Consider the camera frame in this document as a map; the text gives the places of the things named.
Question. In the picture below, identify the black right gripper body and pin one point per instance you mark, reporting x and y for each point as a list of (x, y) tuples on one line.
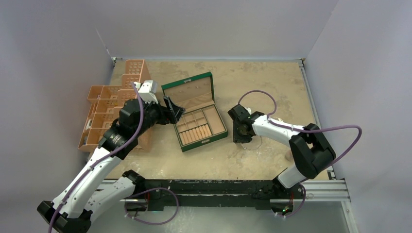
[(239, 136)]

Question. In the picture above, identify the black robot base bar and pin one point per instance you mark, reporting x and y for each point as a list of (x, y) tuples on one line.
[(260, 194)]

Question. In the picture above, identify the orange plastic tiered organizer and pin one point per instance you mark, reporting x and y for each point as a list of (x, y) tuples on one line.
[(107, 100)]

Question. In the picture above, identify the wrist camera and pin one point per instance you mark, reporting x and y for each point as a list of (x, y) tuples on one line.
[(247, 110), (147, 90)]

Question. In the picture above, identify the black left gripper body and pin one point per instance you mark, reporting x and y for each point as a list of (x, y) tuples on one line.
[(160, 115)]

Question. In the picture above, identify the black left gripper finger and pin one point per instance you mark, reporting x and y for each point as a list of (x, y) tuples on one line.
[(172, 119), (173, 110)]

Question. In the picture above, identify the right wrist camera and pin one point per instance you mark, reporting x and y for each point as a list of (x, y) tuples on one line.
[(247, 110)]

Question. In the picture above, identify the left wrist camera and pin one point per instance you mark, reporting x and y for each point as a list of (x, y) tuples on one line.
[(147, 90)]

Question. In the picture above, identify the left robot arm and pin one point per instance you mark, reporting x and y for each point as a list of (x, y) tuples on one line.
[(77, 207)]

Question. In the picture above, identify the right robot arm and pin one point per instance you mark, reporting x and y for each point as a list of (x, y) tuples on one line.
[(311, 151)]

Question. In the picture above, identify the green jewelry box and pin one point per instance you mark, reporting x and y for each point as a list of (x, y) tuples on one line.
[(201, 123)]

